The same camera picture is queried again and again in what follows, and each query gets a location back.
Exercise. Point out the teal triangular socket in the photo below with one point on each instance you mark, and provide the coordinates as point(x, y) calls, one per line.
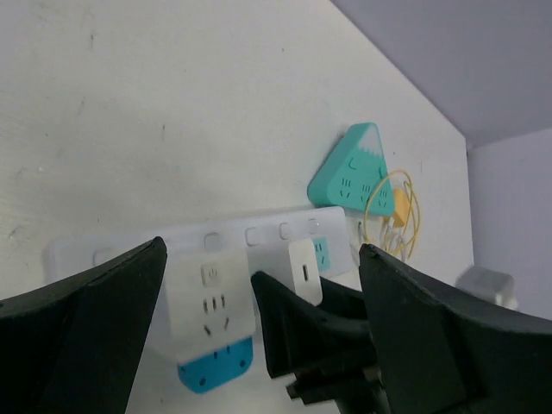
point(353, 174)

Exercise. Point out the yellow charger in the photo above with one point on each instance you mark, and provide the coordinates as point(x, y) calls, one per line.
point(402, 208)

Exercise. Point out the white cube socket adapter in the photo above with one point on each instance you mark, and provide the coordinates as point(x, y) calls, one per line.
point(210, 302)

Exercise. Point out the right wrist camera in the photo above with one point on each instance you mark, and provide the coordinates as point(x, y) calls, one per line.
point(492, 286)

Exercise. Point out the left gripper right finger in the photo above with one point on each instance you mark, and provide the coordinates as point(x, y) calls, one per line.
point(441, 350)

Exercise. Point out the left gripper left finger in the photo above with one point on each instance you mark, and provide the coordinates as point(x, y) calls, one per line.
point(74, 346)

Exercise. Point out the white charger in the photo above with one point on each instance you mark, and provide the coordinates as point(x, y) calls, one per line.
point(306, 280)

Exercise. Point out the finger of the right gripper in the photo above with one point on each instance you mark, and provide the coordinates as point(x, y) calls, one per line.
point(327, 347)

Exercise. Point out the blue plug adapter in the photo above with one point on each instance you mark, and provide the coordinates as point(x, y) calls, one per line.
point(218, 368)

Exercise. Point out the white colourful power strip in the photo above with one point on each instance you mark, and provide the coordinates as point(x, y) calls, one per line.
point(327, 227)

